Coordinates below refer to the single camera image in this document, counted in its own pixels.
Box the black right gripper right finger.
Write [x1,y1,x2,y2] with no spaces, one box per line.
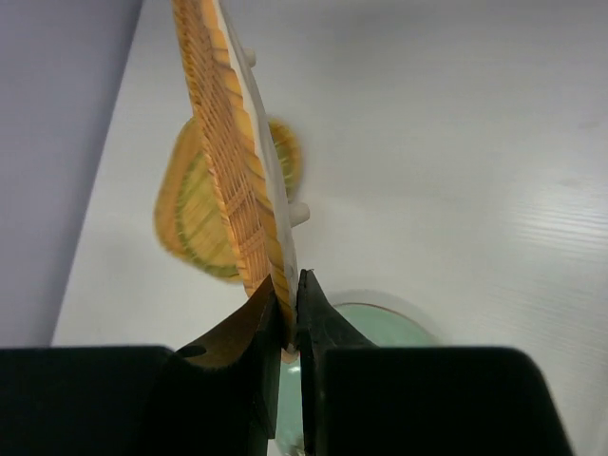
[296,270,375,455]

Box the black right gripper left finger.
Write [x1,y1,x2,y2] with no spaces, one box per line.
[177,277,281,455]

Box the green ceramic flower plate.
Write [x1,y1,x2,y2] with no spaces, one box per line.
[275,303,438,455]

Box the yellow green woven plate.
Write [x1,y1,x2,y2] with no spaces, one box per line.
[154,118,303,282]

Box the round orange woven plate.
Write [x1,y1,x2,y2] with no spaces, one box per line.
[172,0,310,352]

